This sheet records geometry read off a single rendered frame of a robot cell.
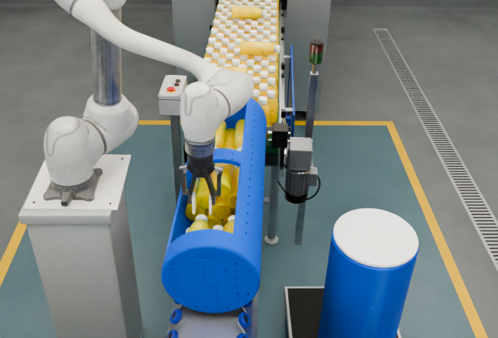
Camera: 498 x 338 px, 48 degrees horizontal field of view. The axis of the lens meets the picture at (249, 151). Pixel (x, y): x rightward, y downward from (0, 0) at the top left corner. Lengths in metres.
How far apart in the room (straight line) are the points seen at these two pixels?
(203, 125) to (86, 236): 0.78
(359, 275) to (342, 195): 1.90
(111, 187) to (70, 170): 0.19
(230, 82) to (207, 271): 0.55
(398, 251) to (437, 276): 1.47
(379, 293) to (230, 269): 0.54
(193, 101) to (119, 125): 0.64
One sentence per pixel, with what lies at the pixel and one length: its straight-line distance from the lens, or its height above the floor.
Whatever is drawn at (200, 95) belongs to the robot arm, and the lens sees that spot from 1.53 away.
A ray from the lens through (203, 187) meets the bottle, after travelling 1.91.
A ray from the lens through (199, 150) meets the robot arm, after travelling 1.61.
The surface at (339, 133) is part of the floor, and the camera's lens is 4.36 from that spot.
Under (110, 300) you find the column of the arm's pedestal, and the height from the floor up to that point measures 0.54.
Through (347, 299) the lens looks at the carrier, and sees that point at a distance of 1.98.
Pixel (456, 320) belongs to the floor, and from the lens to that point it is 3.18.
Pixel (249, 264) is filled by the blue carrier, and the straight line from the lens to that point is 1.60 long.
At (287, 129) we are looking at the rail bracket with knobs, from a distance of 2.47.
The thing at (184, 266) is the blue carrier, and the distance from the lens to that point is 1.63.
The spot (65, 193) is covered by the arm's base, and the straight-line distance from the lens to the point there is 2.12.
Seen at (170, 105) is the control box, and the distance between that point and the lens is 2.55.
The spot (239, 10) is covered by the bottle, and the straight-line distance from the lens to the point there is 3.29.
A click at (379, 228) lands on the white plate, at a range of 1.96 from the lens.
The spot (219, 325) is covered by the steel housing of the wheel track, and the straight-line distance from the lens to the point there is 1.77.
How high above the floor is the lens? 2.32
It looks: 35 degrees down
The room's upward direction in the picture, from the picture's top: 1 degrees clockwise
